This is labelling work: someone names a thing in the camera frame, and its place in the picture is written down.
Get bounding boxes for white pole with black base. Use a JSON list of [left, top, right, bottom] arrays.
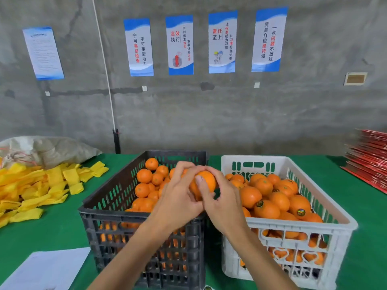
[[92, 0, 122, 154]]

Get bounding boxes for person's right forearm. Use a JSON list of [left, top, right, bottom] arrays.
[[227, 229, 300, 290]]

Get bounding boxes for white plastic crate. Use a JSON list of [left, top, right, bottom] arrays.
[[220, 154, 359, 290]]

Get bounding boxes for person's left forearm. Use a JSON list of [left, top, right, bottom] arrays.
[[87, 220, 179, 290]]

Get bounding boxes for single orange fruit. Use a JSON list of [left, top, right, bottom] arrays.
[[189, 170, 218, 202]]

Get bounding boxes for beige woven sack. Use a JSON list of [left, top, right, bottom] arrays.
[[0, 136, 104, 170]]

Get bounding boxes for stack of red cardboard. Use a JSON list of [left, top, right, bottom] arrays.
[[341, 129, 387, 195]]

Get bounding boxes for black plastic crate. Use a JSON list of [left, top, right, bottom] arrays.
[[78, 149, 208, 290]]

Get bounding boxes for pile of oranges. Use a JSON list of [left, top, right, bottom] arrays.
[[100, 157, 203, 272]]

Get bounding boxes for person's left hand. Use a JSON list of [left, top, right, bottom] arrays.
[[148, 161, 209, 236]]

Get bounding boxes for beige wall plate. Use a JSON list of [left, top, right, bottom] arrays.
[[344, 72, 368, 86]]

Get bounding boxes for green felt table cover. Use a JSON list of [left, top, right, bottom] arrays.
[[0, 153, 387, 290]]

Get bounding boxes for pile of yellow bags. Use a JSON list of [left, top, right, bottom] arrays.
[[0, 160, 110, 228]]

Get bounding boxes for heap of labelled oranges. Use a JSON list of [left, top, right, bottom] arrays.
[[225, 172, 327, 266]]

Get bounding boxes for white notice with blue border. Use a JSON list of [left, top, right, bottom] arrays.
[[23, 27, 65, 81]]

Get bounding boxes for white printed paper sheet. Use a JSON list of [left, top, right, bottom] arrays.
[[0, 246, 92, 290]]

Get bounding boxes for blue white wall poster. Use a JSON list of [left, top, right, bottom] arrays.
[[208, 10, 239, 74], [251, 6, 289, 73], [124, 19, 155, 77], [166, 15, 195, 76]]

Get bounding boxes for person's right hand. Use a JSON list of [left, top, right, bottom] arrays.
[[195, 166, 250, 239]]

